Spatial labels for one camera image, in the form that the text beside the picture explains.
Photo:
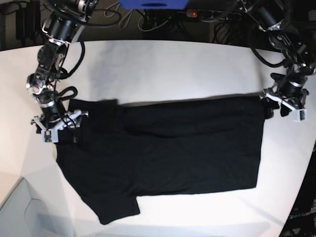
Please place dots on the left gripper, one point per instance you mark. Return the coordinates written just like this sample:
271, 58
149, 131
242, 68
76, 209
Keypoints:
290, 94

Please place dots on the black graphic t-shirt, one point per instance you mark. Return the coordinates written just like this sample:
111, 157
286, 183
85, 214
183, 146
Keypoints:
181, 148

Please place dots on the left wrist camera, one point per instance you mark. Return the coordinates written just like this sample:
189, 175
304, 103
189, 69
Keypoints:
299, 115

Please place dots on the black device on floor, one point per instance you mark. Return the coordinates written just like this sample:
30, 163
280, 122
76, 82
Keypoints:
27, 20

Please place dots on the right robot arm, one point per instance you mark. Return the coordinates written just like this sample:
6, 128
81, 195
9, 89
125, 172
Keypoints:
63, 27

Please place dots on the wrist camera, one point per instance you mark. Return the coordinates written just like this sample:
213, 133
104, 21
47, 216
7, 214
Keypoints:
50, 136
299, 115

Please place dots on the blue box overhead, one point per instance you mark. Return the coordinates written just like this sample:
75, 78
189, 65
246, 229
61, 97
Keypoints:
153, 4

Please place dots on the black power strip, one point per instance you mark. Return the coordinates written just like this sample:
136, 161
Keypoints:
211, 15

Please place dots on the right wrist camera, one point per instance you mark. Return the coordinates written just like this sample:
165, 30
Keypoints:
50, 136

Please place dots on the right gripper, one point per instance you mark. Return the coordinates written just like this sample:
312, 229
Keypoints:
51, 119

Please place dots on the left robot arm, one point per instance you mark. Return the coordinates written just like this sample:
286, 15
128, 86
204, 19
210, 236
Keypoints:
270, 17

